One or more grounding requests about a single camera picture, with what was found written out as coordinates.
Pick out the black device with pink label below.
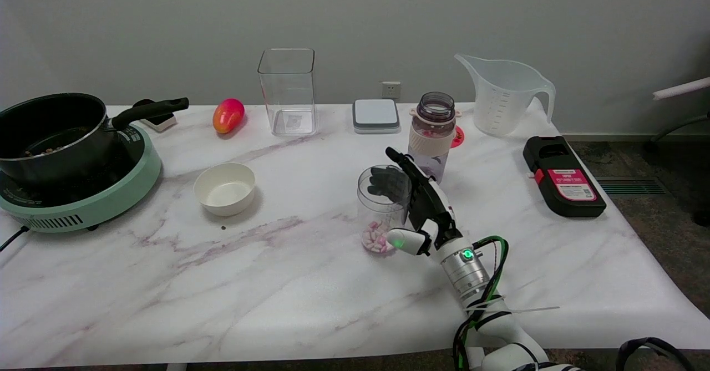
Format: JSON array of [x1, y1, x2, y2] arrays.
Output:
[[523, 135, 607, 218]]

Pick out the black saucepan with handle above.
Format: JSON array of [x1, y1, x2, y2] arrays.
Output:
[[0, 93, 190, 189]]

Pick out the green induction cooker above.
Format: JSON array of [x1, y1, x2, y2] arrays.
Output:
[[0, 123, 163, 233]]

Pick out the clear plastic measuring cup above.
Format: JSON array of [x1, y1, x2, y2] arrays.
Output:
[[357, 164, 412, 255]]

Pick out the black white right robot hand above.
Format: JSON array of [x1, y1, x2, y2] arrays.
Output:
[[367, 147, 464, 257]]

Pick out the black cooker power cable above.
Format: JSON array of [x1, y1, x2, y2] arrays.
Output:
[[0, 226, 28, 252]]

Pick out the large translucent measuring jug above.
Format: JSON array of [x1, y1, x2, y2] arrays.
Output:
[[454, 54, 556, 138]]

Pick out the small white black gadget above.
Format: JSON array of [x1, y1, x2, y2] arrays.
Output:
[[133, 99, 178, 133]]

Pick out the black cable loop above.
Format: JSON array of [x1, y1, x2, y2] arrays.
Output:
[[616, 337, 694, 371]]

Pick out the pink white candy pieces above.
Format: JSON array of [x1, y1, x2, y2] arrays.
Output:
[[362, 221, 397, 254]]

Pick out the white padded bar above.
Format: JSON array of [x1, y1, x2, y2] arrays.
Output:
[[653, 77, 710, 101]]

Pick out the grey curved chair leg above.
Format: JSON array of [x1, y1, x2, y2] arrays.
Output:
[[646, 115, 710, 144]]

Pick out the white bowl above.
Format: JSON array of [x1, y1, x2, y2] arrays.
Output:
[[193, 162, 256, 217]]

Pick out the clear square storage container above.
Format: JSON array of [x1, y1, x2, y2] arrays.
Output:
[[257, 48, 319, 137]]

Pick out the red orange toy mango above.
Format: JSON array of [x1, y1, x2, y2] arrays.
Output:
[[212, 98, 246, 134]]

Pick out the water bottle with beige sleeve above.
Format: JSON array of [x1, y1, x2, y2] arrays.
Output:
[[408, 92, 461, 184]]

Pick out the black green arm cable bundle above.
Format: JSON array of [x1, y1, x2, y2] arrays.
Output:
[[452, 236, 510, 371]]

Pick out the floor vent grate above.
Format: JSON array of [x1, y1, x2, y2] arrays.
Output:
[[596, 176, 669, 196]]

